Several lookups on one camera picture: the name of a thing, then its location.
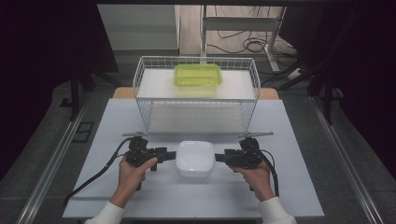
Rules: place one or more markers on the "wooden table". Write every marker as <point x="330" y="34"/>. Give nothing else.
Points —
<point x="123" y="93"/>

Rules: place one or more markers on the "white metal desk frame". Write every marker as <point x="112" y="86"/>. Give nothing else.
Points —
<point x="239" y="24"/>

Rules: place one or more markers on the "person's left hand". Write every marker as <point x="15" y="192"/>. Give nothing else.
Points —
<point x="132" y="180"/>

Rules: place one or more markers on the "black stand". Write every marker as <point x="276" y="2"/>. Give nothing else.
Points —
<point x="74" y="93"/>
<point x="327" y="93"/>

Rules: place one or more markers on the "white cabinet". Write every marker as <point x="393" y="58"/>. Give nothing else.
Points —
<point x="140" y="29"/>

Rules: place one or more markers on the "white power strip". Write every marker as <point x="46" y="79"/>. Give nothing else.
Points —
<point x="295" y="74"/>

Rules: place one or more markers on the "black floor plate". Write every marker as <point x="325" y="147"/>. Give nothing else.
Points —
<point x="83" y="132"/>

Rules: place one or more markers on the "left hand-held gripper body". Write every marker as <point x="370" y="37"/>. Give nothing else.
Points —
<point x="138" y="154"/>

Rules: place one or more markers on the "green plastic food container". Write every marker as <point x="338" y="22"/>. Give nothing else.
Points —
<point x="197" y="75"/>

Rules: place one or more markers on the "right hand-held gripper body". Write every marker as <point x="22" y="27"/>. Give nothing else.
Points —
<point x="249" y="155"/>

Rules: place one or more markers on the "white plastic food container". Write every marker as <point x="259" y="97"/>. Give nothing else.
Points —
<point x="195" y="158"/>

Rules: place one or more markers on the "metal floor rail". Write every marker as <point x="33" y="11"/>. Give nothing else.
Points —
<point x="345" y="155"/>
<point x="51" y="161"/>

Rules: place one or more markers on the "person's right hand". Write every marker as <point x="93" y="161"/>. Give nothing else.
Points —
<point x="257" y="182"/>

